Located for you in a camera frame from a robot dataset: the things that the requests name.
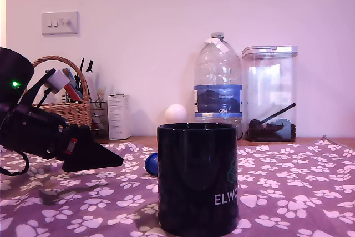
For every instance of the white cardboard box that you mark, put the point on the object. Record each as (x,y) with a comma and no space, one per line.
(117,117)

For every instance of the red packet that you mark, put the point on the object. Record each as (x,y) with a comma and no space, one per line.
(70,91)

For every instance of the blue and white packet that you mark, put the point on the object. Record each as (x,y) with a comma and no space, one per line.
(73,81)

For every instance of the dark mug with white lettering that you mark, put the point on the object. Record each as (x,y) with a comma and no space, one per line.
(194,178)

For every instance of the large clear water bottle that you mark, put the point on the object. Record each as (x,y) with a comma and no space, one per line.
(217,81)

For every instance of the black scoop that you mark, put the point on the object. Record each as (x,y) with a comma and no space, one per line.
(273,119)

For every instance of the paw print cloth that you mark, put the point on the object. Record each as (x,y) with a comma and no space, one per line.
(277,192)

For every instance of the clear storage container with lid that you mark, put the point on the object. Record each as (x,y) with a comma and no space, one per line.
(270,81)

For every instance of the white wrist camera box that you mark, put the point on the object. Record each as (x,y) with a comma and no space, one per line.
(57,81)

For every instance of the white wall light switch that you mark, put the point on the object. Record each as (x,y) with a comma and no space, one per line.
(59,23)

